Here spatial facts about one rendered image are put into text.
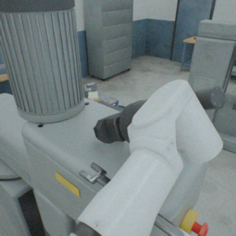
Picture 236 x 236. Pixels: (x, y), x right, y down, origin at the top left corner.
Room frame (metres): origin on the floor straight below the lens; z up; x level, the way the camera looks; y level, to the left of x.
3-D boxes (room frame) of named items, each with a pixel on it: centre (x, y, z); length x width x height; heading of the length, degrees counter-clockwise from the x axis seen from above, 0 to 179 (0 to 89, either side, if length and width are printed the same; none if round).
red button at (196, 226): (0.28, -0.18, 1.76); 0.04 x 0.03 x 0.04; 140
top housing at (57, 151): (0.46, 0.03, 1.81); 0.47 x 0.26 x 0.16; 50
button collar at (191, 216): (0.30, -0.16, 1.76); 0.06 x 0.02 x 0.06; 140
